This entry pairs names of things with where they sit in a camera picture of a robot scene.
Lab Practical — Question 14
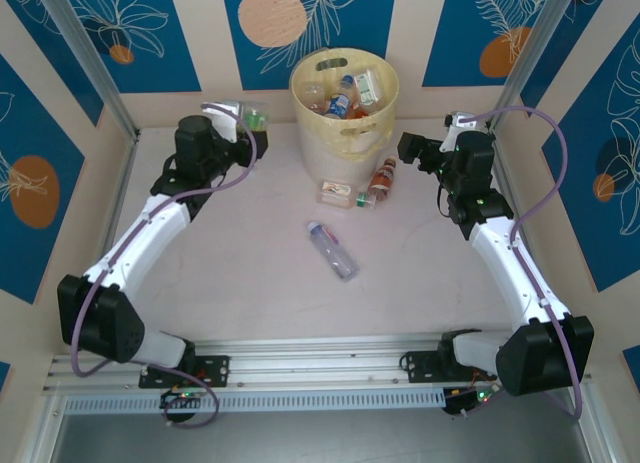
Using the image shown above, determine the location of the clear bottle lime green label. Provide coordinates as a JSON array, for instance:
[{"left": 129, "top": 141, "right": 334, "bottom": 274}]
[{"left": 238, "top": 100, "right": 271, "bottom": 132}]

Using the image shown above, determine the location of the clear bottle green neck band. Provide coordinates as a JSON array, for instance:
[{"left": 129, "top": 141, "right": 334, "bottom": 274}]
[{"left": 353, "top": 68, "right": 382, "bottom": 105}]

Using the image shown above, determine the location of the clear bottle blue label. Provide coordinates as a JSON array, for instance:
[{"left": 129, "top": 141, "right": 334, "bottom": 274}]
[{"left": 325, "top": 91, "right": 353, "bottom": 119}]

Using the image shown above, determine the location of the yellow plastic bin liner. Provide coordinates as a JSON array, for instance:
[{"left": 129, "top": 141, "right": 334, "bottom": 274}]
[{"left": 290, "top": 46, "right": 401, "bottom": 165}]

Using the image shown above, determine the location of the white ribbed plastic bin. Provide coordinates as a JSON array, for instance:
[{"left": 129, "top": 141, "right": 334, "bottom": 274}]
[{"left": 290, "top": 46, "right": 401, "bottom": 194}]

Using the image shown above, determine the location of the brown coffee drink bottle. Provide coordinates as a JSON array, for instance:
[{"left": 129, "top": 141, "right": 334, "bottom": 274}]
[{"left": 367, "top": 156, "right": 399, "bottom": 203}]

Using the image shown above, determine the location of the clear bottle crane picture label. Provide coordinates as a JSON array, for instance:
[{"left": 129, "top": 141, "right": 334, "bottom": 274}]
[{"left": 316, "top": 178, "right": 380, "bottom": 210}]

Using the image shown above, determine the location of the clear water bottle blue cap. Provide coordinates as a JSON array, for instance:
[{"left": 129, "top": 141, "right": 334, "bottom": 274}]
[{"left": 306, "top": 220, "right": 361, "bottom": 282}]

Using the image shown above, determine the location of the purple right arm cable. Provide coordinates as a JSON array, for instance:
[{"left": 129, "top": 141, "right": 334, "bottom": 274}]
[{"left": 462, "top": 105, "right": 584, "bottom": 422}]

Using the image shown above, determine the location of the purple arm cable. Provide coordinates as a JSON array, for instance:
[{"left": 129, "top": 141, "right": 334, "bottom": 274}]
[
  {"left": 69, "top": 101, "right": 259, "bottom": 428},
  {"left": 462, "top": 105, "right": 584, "bottom": 422}
]

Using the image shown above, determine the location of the aluminium frame post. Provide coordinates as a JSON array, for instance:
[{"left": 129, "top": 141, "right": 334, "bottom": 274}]
[
  {"left": 487, "top": 0, "right": 584, "bottom": 134},
  {"left": 37, "top": 0, "right": 140, "bottom": 143}
]

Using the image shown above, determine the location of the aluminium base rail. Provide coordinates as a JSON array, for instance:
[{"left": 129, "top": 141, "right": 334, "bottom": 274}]
[{"left": 47, "top": 335, "right": 591, "bottom": 390}]

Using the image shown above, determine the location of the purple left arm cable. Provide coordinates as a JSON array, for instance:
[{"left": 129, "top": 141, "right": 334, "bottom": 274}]
[{"left": 69, "top": 101, "right": 259, "bottom": 428}]

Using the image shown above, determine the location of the grey slotted cable duct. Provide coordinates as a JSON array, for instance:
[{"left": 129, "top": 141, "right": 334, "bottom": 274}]
[{"left": 64, "top": 388, "right": 447, "bottom": 415}]

